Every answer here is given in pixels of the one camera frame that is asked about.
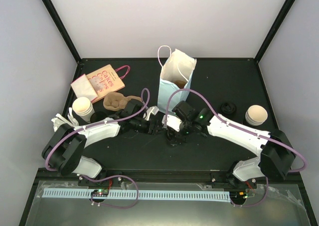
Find brown pulp cup carrier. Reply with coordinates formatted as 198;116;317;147
174;80;187;88

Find light blue paper bag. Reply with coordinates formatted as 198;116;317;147
158;46;197;113

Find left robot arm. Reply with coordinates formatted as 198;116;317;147
41;100;160;178

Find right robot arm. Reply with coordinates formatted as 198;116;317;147
162;101;296;182

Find black coffee lid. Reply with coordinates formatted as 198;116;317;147
220;102;237;116

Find white pink-edged napkin pack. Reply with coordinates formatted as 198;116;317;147
70;74;98;102

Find brown Cakes paper bag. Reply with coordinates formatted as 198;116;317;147
86;64;131;103

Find left paper cup stack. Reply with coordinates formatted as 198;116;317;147
72;97;95;123

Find paper cup stack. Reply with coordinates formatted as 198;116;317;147
245;105;268;126
72;97;95;123

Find right paper cup stack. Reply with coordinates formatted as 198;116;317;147
245;105;268;126

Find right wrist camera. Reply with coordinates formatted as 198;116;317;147
162;115;182;132

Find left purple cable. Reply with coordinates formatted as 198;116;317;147
44;88;151;172

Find purple cable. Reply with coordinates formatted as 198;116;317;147
44;88;151;172
164;88;308;173

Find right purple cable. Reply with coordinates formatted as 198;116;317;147
164;88;308;173

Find light blue slotted cable duct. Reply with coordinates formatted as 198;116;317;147
42;188;230;203

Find black left frame post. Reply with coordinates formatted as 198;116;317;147
42;0;81;63

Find black frame post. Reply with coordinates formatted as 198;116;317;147
254;0;296;63
42;0;81;63

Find black right frame post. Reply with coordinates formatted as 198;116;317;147
254;0;296;63

